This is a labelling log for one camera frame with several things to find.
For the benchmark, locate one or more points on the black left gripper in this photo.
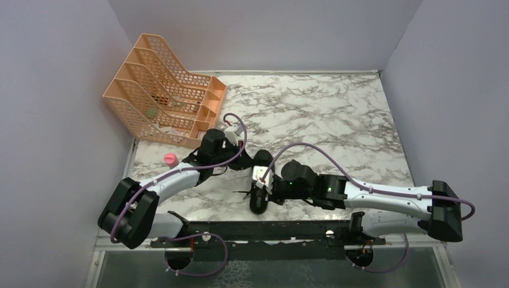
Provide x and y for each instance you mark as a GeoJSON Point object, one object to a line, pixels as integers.
{"type": "Point", "coordinates": [242, 161]}

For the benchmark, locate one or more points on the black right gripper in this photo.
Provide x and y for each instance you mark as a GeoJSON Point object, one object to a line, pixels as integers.
{"type": "Point", "coordinates": [272, 197]}

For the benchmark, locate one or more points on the black canvas sneaker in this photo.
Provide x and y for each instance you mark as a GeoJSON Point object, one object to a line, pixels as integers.
{"type": "Point", "coordinates": [256, 205]}

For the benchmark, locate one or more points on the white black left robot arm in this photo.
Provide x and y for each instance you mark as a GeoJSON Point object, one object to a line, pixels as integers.
{"type": "Point", "coordinates": [130, 217]}

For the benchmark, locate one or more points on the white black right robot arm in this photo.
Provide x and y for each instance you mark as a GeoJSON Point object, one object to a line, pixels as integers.
{"type": "Point", "coordinates": [433, 210]}

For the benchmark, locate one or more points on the pink capped small bottle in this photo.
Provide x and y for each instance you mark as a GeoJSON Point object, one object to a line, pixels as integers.
{"type": "Point", "coordinates": [171, 160]}

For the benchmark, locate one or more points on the orange plastic file organizer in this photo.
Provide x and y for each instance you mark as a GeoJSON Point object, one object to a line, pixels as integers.
{"type": "Point", "coordinates": [158, 100]}

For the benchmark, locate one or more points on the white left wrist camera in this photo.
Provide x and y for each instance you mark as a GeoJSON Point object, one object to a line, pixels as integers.
{"type": "Point", "coordinates": [234, 134]}

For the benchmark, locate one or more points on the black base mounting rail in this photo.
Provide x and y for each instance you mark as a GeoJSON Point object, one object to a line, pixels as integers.
{"type": "Point", "coordinates": [265, 240]}

